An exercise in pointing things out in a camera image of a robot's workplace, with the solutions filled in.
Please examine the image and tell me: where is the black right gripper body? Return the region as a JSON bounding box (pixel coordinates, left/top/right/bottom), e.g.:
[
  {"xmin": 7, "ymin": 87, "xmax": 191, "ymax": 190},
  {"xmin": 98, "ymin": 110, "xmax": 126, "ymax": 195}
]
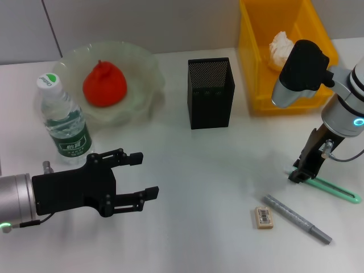
[{"xmin": 296, "ymin": 121, "xmax": 346, "ymax": 179}]

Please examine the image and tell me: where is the yellow plastic storage bin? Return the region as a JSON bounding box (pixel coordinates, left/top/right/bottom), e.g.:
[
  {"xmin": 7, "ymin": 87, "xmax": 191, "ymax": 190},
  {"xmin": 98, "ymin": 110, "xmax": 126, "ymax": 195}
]
[{"xmin": 238, "ymin": 0, "xmax": 339, "ymax": 115}]

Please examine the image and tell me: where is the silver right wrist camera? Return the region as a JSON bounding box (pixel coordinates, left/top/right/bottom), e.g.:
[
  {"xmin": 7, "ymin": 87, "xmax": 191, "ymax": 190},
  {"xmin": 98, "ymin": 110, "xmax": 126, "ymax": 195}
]
[{"xmin": 271, "ymin": 39, "xmax": 335, "ymax": 109}]

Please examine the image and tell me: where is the translucent wavy fruit plate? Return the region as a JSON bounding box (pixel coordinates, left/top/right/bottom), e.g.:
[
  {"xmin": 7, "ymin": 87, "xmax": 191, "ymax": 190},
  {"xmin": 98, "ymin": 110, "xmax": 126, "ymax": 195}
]
[{"xmin": 52, "ymin": 40, "xmax": 167, "ymax": 127}]

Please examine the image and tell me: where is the grey marker pen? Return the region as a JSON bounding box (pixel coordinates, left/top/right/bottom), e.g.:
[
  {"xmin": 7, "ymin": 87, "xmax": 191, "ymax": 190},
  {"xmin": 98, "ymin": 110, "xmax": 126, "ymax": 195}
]
[{"xmin": 261, "ymin": 195, "xmax": 333, "ymax": 245}]

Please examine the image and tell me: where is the left gripper cable with plug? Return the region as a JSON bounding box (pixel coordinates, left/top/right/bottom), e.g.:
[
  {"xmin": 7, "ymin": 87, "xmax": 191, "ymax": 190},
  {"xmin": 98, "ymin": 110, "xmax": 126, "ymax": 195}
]
[{"xmin": 0, "ymin": 160, "xmax": 55, "ymax": 234}]

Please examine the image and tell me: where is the beige eraser with barcode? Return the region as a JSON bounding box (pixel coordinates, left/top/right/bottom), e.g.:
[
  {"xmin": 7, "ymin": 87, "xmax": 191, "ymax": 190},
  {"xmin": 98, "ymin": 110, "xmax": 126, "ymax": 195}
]
[{"xmin": 253, "ymin": 206, "xmax": 276, "ymax": 230}]

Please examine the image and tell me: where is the white paper ball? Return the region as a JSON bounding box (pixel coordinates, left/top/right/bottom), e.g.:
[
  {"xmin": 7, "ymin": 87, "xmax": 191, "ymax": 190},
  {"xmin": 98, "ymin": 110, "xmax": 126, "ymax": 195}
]
[{"xmin": 267, "ymin": 31, "xmax": 296, "ymax": 72}]

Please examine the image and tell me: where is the clear green-label water bottle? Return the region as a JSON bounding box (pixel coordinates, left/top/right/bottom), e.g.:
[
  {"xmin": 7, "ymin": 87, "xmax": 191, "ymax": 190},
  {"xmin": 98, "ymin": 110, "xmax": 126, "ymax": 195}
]
[{"xmin": 35, "ymin": 72, "xmax": 95, "ymax": 166}]

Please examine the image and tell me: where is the right gripper cable with plug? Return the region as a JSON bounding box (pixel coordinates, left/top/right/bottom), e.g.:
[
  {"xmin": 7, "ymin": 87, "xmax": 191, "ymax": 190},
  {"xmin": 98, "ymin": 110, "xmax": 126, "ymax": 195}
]
[{"xmin": 322, "ymin": 138, "xmax": 364, "ymax": 163}]

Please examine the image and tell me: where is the red-orange fruit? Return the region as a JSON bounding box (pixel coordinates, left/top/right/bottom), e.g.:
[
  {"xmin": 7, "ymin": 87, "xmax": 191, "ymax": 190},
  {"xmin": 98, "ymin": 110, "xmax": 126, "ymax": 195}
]
[{"xmin": 82, "ymin": 59, "xmax": 128, "ymax": 108}]

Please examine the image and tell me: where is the gripper cable with plug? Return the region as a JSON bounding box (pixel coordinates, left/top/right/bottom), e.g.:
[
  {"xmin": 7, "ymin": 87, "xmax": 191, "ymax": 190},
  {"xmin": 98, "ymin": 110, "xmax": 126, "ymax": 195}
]
[
  {"xmin": 322, "ymin": 138, "xmax": 364, "ymax": 163},
  {"xmin": 0, "ymin": 160, "xmax": 55, "ymax": 234}
]

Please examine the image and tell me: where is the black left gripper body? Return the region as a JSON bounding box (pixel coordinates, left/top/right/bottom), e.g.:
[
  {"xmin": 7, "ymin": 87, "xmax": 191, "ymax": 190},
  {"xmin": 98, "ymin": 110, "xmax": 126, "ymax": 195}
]
[{"xmin": 31, "ymin": 152, "xmax": 118, "ymax": 218}]

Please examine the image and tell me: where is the black mesh pen holder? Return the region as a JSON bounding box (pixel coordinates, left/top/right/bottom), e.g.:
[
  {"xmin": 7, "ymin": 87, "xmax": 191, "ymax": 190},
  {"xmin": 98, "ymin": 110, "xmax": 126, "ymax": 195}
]
[{"xmin": 187, "ymin": 57, "xmax": 236, "ymax": 130}]

